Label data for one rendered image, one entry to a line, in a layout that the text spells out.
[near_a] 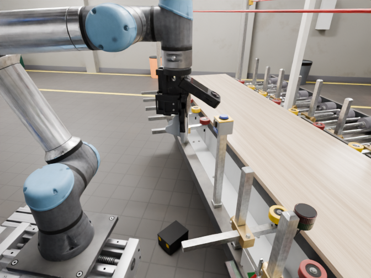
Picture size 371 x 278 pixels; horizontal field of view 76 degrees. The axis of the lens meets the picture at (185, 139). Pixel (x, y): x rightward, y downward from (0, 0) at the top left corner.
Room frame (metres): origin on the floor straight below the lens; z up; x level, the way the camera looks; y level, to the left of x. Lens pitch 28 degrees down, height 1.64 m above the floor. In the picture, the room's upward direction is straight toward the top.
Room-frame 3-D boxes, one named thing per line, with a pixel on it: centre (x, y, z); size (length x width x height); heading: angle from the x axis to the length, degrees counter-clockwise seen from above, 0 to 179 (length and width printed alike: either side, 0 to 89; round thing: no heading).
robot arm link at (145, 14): (0.59, 0.12, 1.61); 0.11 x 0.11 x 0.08; 87
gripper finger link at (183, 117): (0.58, 0.01, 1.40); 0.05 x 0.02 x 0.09; 170
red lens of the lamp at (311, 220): (0.49, -0.34, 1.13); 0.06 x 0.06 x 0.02
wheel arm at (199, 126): (1.65, 0.04, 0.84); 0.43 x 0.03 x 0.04; 104
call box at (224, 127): (0.98, -0.17, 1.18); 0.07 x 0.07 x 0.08; 14
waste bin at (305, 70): (6.08, -2.90, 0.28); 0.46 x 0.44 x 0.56; 80
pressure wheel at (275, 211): (0.72, -0.39, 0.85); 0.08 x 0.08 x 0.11
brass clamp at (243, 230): (0.70, -0.24, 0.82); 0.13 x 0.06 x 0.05; 14
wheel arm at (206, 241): (0.67, -0.20, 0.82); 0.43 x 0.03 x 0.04; 104
